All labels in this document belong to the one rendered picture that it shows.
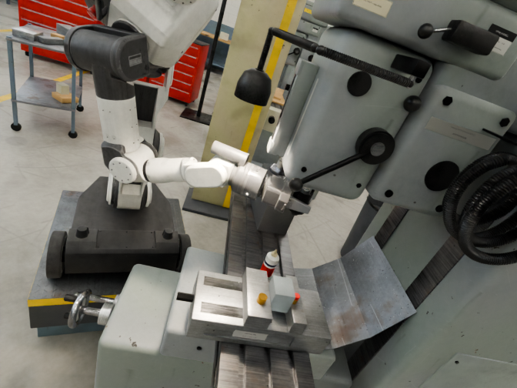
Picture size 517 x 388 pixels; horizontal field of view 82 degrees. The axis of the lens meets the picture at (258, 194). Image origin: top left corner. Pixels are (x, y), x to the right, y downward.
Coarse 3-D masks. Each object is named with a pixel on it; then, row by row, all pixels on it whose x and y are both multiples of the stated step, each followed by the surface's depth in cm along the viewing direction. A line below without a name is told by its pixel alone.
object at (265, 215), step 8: (264, 168) 120; (272, 168) 118; (280, 176) 113; (256, 200) 122; (256, 208) 120; (264, 208) 110; (272, 208) 109; (288, 208) 110; (256, 216) 118; (264, 216) 111; (272, 216) 111; (280, 216) 112; (288, 216) 112; (256, 224) 116; (264, 224) 113; (272, 224) 113; (280, 224) 114; (288, 224) 114; (272, 232) 116; (280, 232) 116
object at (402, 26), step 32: (320, 0) 60; (352, 0) 46; (384, 0) 46; (416, 0) 46; (448, 0) 46; (480, 0) 47; (384, 32) 49; (416, 32) 49; (512, 32) 49; (480, 64) 51
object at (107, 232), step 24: (96, 192) 158; (96, 216) 144; (120, 216) 149; (144, 216) 155; (168, 216) 161; (72, 240) 122; (96, 240) 129; (120, 240) 133; (144, 240) 138; (168, 240) 140; (72, 264) 124; (96, 264) 128; (120, 264) 132; (144, 264) 137; (168, 264) 142
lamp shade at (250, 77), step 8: (248, 72) 58; (256, 72) 58; (264, 72) 59; (240, 80) 59; (248, 80) 58; (256, 80) 58; (264, 80) 58; (240, 88) 59; (248, 88) 58; (256, 88) 58; (264, 88) 59; (240, 96) 60; (248, 96) 59; (256, 96) 59; (264, 96) 60; (256, 104) 60; (264, 104) 61
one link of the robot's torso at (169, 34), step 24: (96, 0) 69; (120, 0) 68; (144, 0) 69; (168, 0) 72; (216, 0) 80; (120, 24) 71; (144, 24) 70; (168, 24) 72; (192, 24) 77; (168, 48) 75
